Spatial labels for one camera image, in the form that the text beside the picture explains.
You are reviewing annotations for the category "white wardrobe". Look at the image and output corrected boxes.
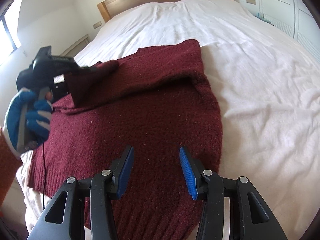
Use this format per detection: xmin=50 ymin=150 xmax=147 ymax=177
xmin=255 ymin=0 xmax=320 ymax=55

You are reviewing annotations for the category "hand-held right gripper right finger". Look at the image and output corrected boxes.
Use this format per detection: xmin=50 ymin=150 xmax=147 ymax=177
xmin=179 ymin=147 xmax=289 ymax=240

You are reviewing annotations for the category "person's left hand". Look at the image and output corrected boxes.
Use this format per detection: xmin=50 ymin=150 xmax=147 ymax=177
xmin=5 ymin=89 xmax=53 ymax=153

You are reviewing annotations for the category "dark framed window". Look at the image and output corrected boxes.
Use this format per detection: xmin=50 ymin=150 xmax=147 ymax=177
xmin=0 ymin=12 xmax=22 ymax=55

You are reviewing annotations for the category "bed with white sheet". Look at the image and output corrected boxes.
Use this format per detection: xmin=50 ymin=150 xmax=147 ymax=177
xmin=15 ymin=0 xmax=320 ymax=240

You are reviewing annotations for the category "maroon knit sweater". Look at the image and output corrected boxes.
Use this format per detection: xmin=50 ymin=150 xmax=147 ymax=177
xmin=27 ymin=39 xmax=223 ymax=240

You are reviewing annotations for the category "small bedside clutter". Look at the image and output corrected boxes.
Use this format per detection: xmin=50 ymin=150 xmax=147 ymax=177
xmin=254 ymin=12 xmax=272 ymax=23

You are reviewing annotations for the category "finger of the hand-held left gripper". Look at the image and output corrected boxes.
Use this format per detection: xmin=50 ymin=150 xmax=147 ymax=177
xmin=64 ymin=60 xmax=98 ymax=75

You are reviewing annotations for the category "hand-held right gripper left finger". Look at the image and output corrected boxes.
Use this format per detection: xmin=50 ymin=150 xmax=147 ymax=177
xmin=26 ymin=145 xmax=135 ymax=240

